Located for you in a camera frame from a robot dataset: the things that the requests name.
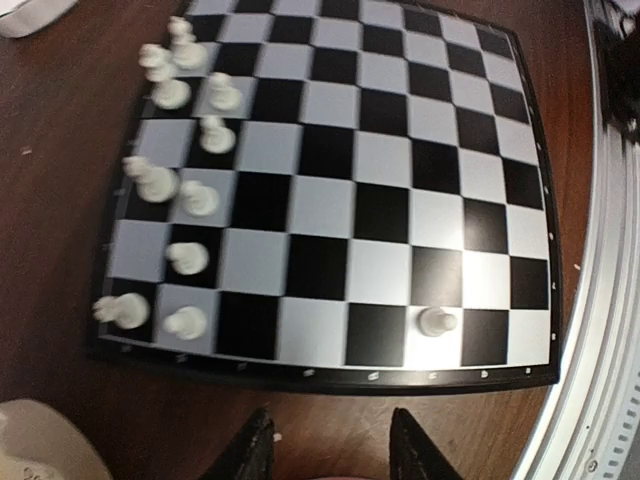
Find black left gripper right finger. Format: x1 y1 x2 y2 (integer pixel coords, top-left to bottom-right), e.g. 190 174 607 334
389 408 462 480

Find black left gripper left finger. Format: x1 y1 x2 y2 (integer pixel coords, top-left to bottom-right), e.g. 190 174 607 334
200 408 275 480

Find white rook corner piece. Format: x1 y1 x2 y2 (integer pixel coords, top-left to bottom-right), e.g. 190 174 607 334
93 293 150 330

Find white chess piece tall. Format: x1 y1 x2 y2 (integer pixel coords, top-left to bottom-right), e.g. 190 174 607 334
168 16 207 70
138 44 191 110

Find cream bowl with spout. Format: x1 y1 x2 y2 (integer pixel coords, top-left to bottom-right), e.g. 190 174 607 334
1 399 112 479

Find black and white chessboard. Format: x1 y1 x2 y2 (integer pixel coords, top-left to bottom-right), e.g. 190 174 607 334
86 1 562 396

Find white scalloped bowl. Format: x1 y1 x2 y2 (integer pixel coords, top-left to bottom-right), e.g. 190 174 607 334
1 0 78 39

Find aluminium front rail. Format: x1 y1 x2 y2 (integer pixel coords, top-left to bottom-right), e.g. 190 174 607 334
511 1 639 479

